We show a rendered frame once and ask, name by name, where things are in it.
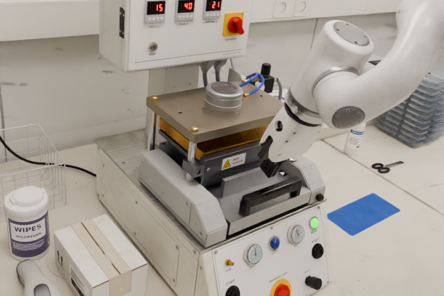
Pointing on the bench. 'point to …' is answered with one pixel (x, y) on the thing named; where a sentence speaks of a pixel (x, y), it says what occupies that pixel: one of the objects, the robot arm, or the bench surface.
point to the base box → (164, 233)
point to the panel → (274, 259)
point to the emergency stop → (282, 291)
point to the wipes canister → (28, 222)
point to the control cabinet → (175, 20)
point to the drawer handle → (256, 197)
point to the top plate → (217, 109)
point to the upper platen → (236, 139)
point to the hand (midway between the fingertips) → (270, 165)
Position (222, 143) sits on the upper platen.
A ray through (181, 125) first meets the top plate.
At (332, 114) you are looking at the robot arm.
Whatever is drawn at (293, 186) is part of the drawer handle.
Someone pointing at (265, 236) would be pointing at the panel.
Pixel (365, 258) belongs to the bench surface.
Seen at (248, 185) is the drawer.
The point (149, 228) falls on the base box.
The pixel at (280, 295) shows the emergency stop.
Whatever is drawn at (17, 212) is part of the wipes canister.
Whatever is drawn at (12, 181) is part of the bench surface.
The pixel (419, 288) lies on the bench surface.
